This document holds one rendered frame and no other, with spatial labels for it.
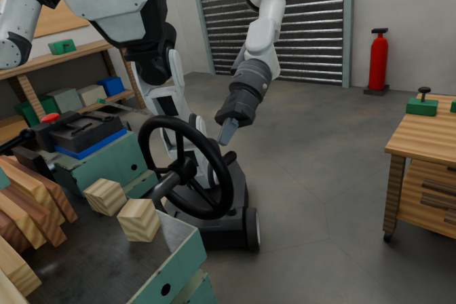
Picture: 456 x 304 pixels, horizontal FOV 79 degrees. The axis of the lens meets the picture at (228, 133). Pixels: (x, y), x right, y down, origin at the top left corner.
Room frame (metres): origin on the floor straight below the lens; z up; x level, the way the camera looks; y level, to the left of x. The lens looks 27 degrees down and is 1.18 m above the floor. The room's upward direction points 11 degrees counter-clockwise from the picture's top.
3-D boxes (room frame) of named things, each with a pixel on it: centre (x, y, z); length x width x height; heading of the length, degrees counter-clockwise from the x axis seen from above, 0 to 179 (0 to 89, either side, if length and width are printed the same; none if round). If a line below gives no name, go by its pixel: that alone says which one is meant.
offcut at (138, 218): (0.29, 0.14, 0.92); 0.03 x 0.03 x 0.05; 73
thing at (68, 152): (0.50, 0.28, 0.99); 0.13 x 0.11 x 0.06; 50
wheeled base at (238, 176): (1.29, 0.19, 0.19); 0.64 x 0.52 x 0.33; 170
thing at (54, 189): (0.41, 0.35, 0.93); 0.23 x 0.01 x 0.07; 50
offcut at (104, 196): (0.36, 0.21, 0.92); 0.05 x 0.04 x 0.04; 56
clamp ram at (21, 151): (0.44, 0.31, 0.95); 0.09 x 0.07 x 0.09; 50
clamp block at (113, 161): (0.49, 0.27, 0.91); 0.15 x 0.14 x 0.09; 50
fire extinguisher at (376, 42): (2.51, -1.53, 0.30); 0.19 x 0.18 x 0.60; 132
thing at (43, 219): (0.37, 0.35, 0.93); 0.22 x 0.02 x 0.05; 50
